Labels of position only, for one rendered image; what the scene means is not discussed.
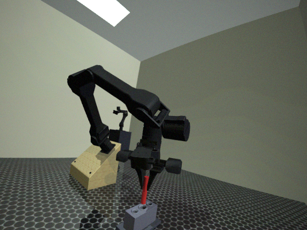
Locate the red cylinder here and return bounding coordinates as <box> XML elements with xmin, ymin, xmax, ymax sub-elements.
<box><xmin>141</xmin><ymin>176</ymin><xmax>149</xmax><ymax>204</ymax></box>

